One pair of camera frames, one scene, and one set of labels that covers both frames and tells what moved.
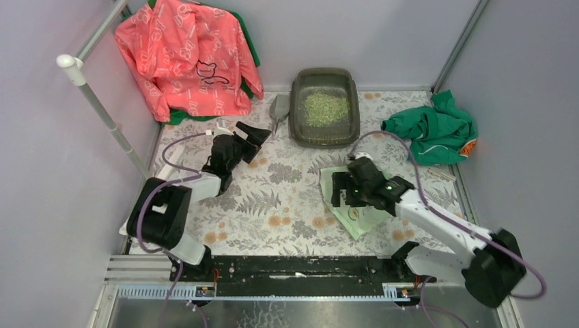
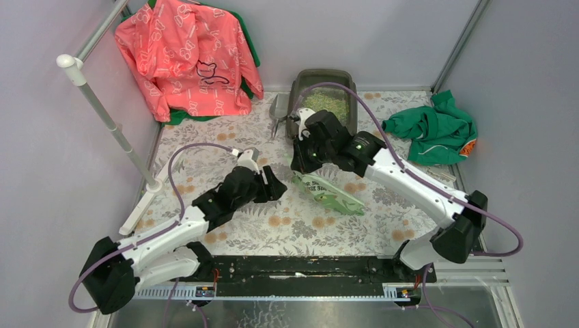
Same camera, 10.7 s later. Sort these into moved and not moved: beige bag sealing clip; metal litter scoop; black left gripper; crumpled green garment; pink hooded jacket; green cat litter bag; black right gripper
Moved: black right gripper; green cat litter bag; black left gripper
Not moved: pink hooded jacket; crumpled green garment; beige bag sealing clip; metal litter scoop
